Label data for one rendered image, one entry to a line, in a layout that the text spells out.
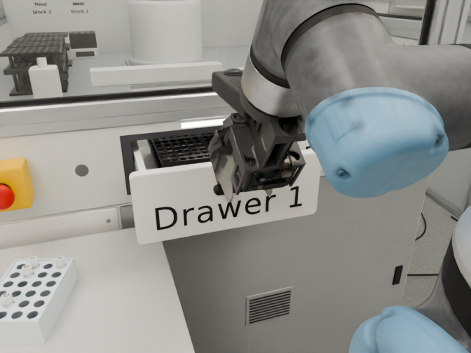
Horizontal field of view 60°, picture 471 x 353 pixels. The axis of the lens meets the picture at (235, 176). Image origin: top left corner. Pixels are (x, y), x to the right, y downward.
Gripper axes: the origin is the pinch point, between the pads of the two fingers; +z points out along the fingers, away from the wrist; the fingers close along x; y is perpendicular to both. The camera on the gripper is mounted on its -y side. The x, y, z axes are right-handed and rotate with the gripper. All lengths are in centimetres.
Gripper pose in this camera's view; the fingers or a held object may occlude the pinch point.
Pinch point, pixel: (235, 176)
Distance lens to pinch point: 57.8
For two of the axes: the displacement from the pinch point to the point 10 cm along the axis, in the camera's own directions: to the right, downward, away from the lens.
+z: -1.8, 5.1, 8.4
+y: 2.6, 8.5, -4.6
